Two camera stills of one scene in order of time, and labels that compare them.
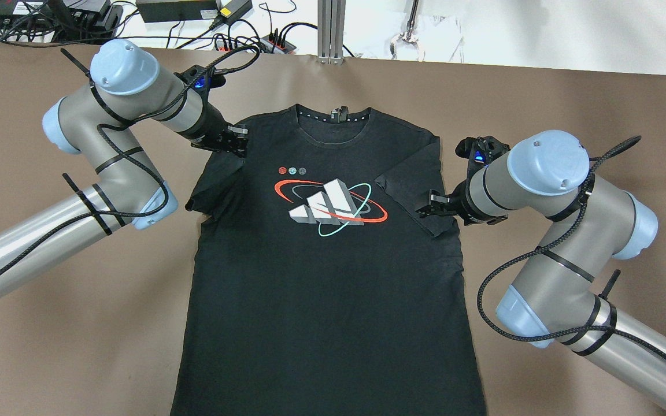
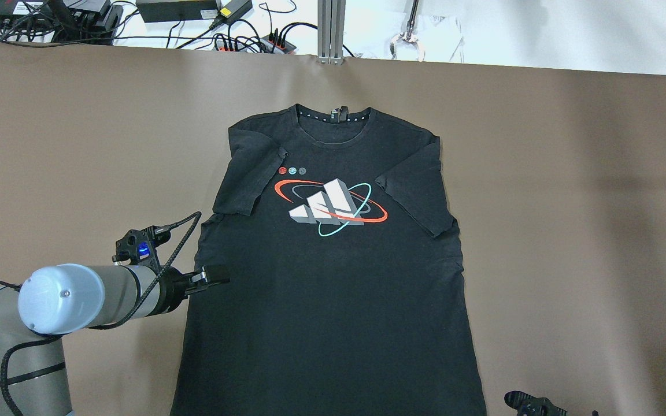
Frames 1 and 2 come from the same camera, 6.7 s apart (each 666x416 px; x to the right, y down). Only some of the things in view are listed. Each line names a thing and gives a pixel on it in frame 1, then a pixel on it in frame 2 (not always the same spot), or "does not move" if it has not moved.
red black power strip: (271, 44) does not move
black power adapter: (178, 10) does not move
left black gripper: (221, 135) to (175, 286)
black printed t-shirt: (319, 288) does not move
